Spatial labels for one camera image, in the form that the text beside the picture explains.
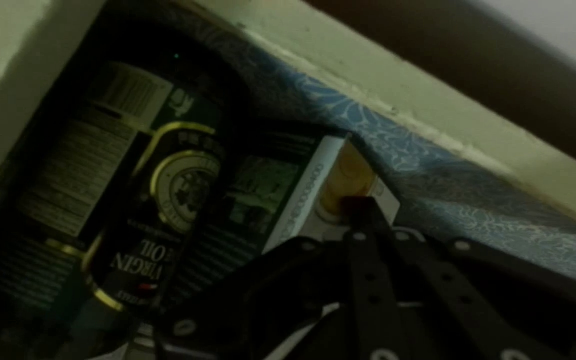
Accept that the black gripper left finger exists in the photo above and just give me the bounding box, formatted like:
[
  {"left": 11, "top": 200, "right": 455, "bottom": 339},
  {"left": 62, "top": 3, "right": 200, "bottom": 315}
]
[{"left": 153, "top": 238, "right": 359, "bottom": 360}]

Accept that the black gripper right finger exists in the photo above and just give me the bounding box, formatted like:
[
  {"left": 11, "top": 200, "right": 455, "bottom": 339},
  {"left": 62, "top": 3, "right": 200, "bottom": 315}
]
[{"left": 341, "top": 197, "right": 576, "bottom": 360}]

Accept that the green tea box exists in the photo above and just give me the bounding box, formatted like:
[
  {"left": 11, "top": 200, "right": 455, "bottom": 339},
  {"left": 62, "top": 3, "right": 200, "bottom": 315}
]
[{"left": 163, "top": 132, "right": 399, "bottom": 305}]

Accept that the olive oil bottle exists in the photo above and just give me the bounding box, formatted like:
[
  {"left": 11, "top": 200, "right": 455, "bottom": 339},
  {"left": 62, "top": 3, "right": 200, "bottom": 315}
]
[{"left": 83, "top": 121, "right": 223, "bottom": 311}]

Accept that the dark labelled tin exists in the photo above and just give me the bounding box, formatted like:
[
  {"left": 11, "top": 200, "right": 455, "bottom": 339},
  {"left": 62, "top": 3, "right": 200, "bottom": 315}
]
[{"left": 0, "top": 61, "right": 174, "bottom": 311}]

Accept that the open wall cabinet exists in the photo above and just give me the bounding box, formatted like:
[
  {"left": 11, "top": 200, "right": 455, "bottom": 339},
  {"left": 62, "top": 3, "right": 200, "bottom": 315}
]
[{"left": 0, "top": 0, "right": 576, "bottom": 295}]

